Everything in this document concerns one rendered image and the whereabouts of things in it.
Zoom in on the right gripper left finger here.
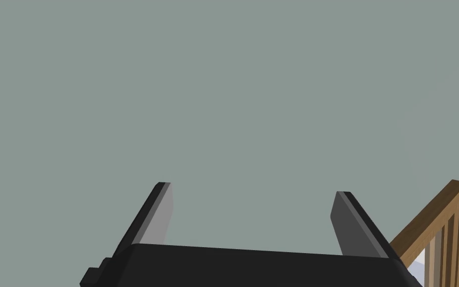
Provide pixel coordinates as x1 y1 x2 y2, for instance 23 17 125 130
112 181 174 258

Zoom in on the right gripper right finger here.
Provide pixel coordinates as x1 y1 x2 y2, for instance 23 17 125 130
330 191 401 260

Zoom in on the brown wooden door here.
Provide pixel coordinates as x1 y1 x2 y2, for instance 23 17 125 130
389 179 459 287

